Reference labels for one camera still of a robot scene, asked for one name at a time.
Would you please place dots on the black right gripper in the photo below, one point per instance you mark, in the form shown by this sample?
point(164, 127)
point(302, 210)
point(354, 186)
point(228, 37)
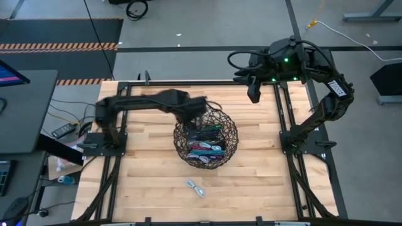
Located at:
point(254, 75)

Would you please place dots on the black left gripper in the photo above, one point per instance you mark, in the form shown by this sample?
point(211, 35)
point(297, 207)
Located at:
point(191, 108)

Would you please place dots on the dark woven wicker basket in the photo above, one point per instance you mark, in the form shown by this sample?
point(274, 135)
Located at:
point(204, 166)

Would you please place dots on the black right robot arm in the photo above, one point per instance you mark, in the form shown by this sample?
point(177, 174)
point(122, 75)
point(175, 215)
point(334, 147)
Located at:
point(329, 110)

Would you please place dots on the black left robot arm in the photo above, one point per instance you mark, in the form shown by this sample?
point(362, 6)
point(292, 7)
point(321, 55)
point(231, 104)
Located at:
point(138, 103)

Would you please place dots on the black power adapter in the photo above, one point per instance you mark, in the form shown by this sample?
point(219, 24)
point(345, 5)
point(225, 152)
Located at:
point(64, 130)

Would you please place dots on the grey table leg base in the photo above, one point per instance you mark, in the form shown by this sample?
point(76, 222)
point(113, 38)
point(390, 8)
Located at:
point(370, 17)

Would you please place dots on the blue plastic bottle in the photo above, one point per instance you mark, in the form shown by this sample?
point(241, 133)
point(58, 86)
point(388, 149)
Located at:
point(66, 179)

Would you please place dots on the hazard striped floor mat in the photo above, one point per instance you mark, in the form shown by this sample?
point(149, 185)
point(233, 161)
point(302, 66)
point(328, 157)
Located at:
point(63, 31)

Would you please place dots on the grey desk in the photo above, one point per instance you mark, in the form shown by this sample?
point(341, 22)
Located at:
point(28, 110)

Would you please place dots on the lit computer monitor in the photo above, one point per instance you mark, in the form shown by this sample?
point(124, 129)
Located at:
point(9, 77)

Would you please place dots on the black keyboard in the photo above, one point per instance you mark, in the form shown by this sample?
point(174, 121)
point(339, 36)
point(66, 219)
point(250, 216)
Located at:
point(5, 179)

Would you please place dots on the black computer mouse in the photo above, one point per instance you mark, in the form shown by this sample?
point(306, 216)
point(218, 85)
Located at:
point(15, 208)

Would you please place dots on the black aluminium table frame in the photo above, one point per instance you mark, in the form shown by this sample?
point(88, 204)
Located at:
point(204, 83)

